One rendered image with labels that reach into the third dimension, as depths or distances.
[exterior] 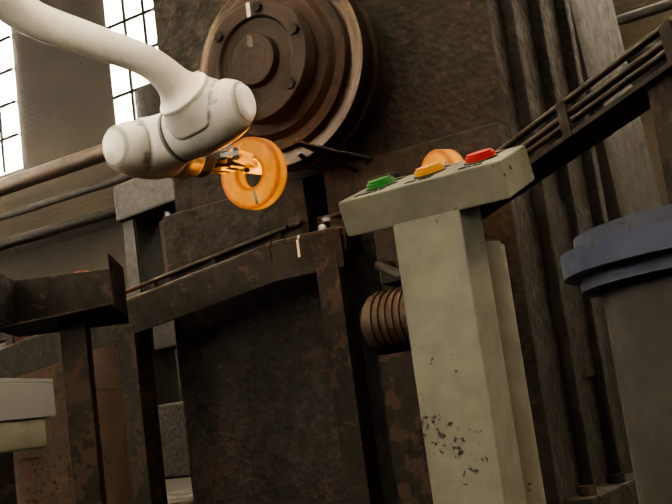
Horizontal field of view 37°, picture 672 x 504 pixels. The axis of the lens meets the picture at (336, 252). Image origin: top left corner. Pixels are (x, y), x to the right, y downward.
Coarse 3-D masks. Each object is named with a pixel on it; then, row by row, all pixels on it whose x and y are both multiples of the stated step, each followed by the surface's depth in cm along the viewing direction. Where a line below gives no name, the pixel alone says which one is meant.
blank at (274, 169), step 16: (240, 144) 215; (256, 144) 213; (272, 144) 213; (272, 160) 211; (224, 176) 217; (240, 176) 217; (272, 176) 211; (240, 192) 215; (256, 192) 213; (272, 192) 211; (256, 208) 214
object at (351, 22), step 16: (336, 0) 231; (224, 16) 248; (352, 16) 228; (352, 32) 228; (368, 32) 233; (208, 48) 250; (352, 48) 227; (368, 48) 231; (352, 64) 227; (368, 64) 230; (352, 80) 227; (368, 80) 231; (352, 96) 227; (336, 112) 229; (352, 112) 230; (336, 128) 228; (320, 144) 230; (336, 144) 235; (288, 160) 235
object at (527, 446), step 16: (496, 240) 148; (496, 256) 146; (496, 272) 145; (496, 288) 144; (496, 304) 144; (512, 304) 146; (512, 320) 145; (512, 336) 144; (512, 352) 143; (512, 368) 143; (512, 384) 142; (512, 400) 142; (528, 400) 144; (528, 416) 143; (528, 432) 142; (528, 448) 141; (528, 464) 141; (528, 480) 140; (528, 496) 140; (544, 496) 143
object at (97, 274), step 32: (0, 288) 231; (32, 288) 244; (64, 288) 244; (96, 288) 245; (32, 320) 223; (64, 320) 230; (96, 320) 244; (128, 320) 244; (64, 352) 229; (64, 384) 228; (96, 416) 230; (96, 448) 226; (96, 480) 225
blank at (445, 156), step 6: (438, 150) 196; (444, 150) 195; (450, 150) 196; (426, 156) 200; (432, 156) 198; (438, 156) 196; (444, 156) 194; (450, 156) 193; (456, 156) 193; (426, 162) 200; (432, 162) 198; (444, 162) 194; (450, 162) 192; (456, 162) 192
